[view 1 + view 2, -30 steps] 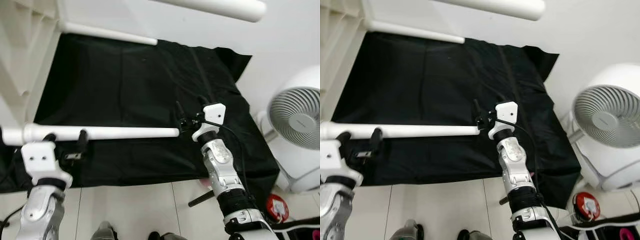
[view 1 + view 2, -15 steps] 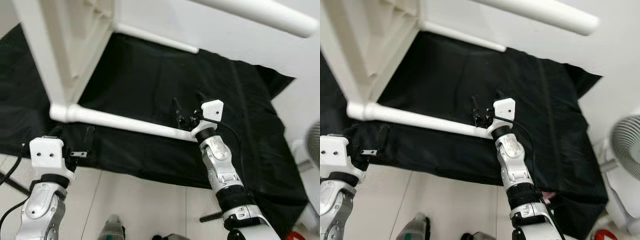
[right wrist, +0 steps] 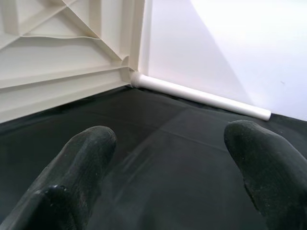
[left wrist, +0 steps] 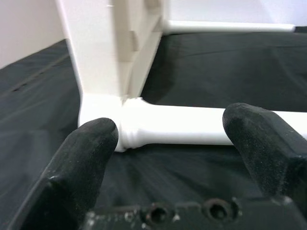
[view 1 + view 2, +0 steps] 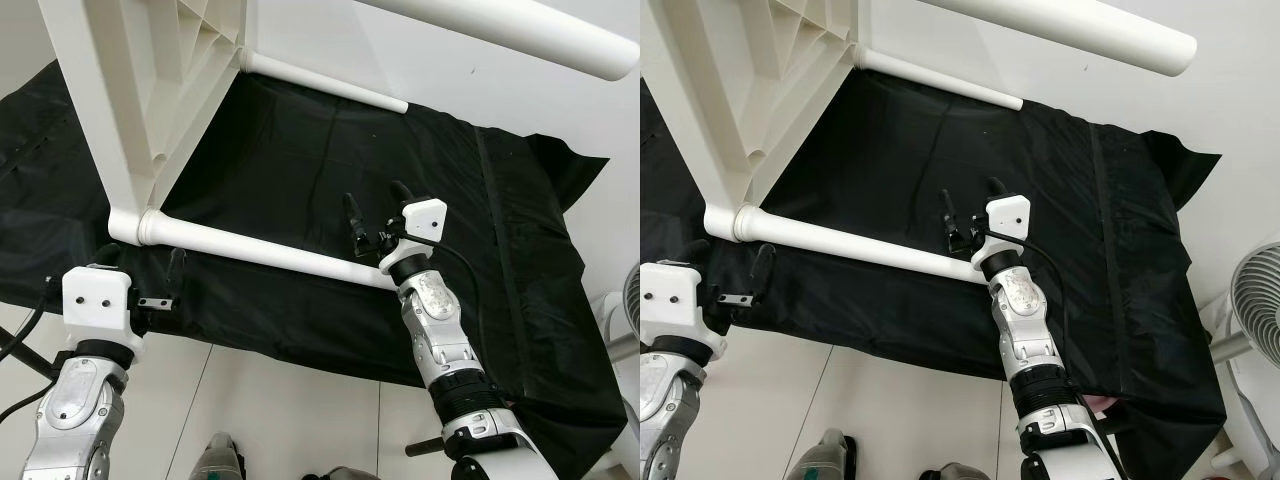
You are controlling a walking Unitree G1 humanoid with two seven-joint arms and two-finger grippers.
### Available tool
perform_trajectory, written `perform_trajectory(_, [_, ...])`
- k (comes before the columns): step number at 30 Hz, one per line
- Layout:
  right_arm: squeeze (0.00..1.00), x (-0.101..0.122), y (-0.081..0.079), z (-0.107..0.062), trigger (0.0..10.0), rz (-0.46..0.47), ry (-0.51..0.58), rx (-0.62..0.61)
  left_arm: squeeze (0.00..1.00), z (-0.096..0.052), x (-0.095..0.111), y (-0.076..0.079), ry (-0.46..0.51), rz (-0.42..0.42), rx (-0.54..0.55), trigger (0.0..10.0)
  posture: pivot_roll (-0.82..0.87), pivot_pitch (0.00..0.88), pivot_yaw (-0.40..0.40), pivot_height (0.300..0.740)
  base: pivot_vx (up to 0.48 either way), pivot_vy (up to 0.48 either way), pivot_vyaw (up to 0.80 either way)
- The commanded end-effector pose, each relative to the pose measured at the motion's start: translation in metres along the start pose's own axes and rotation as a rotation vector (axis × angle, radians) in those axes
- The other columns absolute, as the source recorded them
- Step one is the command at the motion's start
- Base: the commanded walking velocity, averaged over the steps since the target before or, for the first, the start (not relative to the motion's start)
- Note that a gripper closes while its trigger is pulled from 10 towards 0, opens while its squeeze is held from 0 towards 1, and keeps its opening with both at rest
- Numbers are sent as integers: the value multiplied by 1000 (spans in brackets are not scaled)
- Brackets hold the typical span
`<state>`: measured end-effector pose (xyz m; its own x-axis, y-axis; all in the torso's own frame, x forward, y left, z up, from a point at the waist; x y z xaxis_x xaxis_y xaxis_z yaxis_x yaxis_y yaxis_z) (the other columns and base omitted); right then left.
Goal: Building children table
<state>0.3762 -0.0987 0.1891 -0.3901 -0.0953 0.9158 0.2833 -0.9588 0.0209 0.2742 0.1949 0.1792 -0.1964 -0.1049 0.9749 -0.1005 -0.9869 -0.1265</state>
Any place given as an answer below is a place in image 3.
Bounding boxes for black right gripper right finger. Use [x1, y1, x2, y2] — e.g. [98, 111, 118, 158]
[224, 119, 307, 230]

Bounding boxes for white plastic table leg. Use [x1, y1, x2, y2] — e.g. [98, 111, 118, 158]
[130, 71, 272, 121]

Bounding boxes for white plastic table top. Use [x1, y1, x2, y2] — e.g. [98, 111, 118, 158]
[0, 0, 153, 124]

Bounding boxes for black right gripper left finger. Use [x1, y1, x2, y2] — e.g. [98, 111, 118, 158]
[0, 126, 118, 230]

